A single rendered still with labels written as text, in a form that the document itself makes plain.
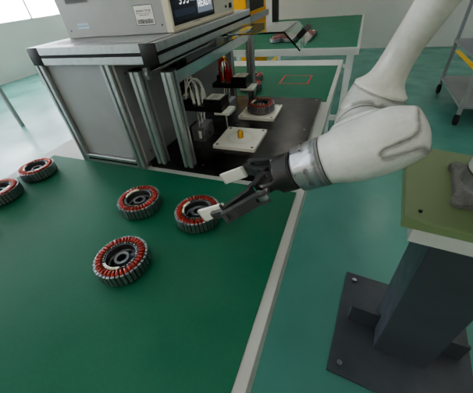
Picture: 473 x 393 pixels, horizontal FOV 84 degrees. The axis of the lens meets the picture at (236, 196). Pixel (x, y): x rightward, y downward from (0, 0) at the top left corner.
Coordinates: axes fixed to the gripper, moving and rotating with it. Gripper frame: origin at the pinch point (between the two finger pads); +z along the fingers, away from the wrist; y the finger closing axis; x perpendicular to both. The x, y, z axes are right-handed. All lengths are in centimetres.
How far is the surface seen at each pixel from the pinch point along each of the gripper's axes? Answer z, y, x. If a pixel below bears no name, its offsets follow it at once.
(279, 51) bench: 24, -195, -1
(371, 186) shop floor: -14, -123, 101
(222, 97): 5.2, -36.4, -13.2
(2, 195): 60, 8, -26
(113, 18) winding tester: 19, -31, -47
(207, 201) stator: 5.1, -1.4, 1.9
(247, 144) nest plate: 3.5, -31.9, 3.2
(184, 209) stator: 9.3, 2.3, -0.1
